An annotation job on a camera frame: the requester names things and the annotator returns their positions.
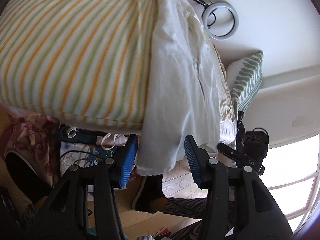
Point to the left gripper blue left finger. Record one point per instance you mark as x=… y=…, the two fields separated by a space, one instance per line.
x=64 y=214

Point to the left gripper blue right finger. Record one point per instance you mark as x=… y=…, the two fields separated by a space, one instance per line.
x=257 y=215

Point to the white shirt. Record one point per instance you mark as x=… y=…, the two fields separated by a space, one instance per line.
x=187 y=93

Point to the tree print fabric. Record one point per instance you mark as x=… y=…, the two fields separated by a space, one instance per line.
x=82 y=155

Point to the green white striped cushion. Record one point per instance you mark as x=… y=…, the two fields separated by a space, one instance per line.
x=245 y=78

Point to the pink floral fabric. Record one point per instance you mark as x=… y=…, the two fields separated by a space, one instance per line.
x=31 y=136

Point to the yellow striped garment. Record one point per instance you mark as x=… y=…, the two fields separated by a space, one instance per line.
x=85 y=62

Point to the white ring light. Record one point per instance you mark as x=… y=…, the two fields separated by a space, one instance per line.
x=220 y=20

